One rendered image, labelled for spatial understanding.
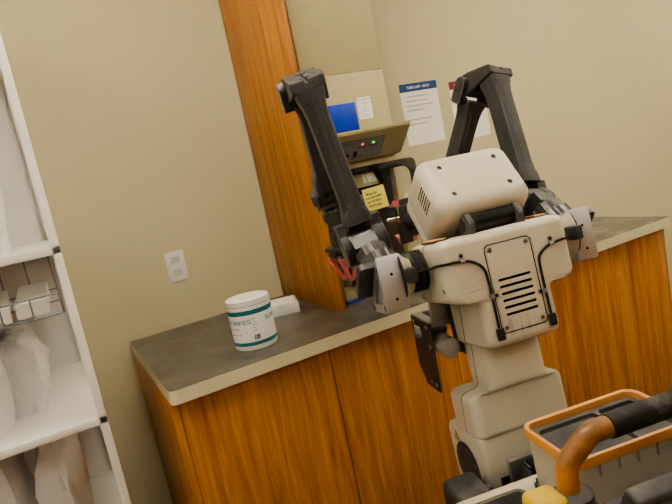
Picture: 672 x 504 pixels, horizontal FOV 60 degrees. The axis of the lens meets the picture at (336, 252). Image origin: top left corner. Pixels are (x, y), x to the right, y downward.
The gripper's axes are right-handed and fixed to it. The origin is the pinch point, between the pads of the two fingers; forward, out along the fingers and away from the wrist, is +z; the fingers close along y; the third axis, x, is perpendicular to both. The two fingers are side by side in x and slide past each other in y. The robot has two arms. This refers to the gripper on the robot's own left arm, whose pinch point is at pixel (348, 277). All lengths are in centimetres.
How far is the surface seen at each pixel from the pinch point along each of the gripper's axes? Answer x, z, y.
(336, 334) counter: 5.6, 16.0, 3.4
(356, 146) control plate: -26, -36, 26
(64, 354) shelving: 76, 14, 75
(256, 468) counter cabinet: 37, 46, 6
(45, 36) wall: 56, -92, 76
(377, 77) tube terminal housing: -43, -59, 33
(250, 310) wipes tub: 26.2, 3.9, 13.0
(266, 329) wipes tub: 22.8, 10.7, 13.1
